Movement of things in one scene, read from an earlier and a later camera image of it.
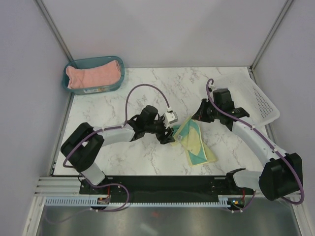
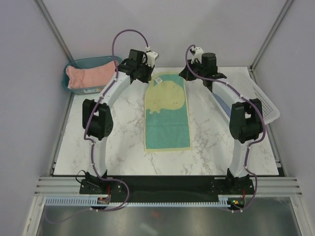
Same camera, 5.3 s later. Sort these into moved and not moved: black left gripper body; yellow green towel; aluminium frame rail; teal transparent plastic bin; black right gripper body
Moved: black left gripper body; yellow green towel; black right gripper body
Not moved: aluminium frame rail; teal transparent plastic bin
